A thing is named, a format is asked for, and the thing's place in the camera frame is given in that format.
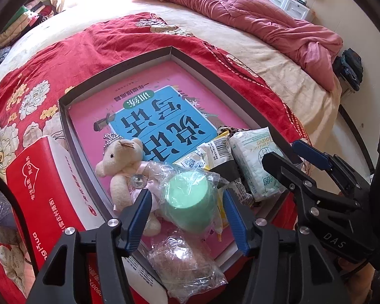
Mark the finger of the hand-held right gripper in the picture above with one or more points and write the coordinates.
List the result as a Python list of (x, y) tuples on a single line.
[(291, 177), (310, 153)]

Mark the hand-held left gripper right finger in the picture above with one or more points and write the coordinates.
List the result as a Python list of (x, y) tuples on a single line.
[(236, 223)]

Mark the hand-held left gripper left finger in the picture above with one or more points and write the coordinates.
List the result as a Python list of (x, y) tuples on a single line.
[(139, 216)]

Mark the white tissue pack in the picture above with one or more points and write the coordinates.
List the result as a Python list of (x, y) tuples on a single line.
[(256, 161)]

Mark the green cup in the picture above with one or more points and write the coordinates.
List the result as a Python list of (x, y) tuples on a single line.
[(186, 199)]

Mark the cream teddy bear with tiara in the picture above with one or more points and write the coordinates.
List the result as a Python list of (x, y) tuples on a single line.
[(123, 161)]

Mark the pink item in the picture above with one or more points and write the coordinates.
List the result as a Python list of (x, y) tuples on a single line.
[(186, 266)]

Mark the yellow and black snack packet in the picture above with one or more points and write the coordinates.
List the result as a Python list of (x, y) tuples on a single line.
[(213, 152)]

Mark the shallow grey box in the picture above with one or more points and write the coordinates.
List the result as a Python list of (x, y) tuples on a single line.
[(136, 66)]

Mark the beige bed sheet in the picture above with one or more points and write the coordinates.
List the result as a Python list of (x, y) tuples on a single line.
[(272, 69)]

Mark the dark bag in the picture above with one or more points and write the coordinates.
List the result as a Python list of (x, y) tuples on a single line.
[(350, 69)]

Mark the red and white carton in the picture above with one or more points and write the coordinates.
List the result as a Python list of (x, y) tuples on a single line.
[(41, 177)]

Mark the pink and blue book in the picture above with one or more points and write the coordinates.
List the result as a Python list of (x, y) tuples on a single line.
[(139, 101)]

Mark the white drawer cabinet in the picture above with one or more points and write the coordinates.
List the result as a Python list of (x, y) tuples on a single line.
[(288, 3)]

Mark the pink quilt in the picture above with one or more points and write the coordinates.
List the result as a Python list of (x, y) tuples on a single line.
[(240, 3)]

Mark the red floral blanket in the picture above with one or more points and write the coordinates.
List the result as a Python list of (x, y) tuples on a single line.
[(66, 53)]

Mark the pile of folded clothes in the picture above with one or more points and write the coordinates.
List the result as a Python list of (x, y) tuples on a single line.
[(25, 19)]

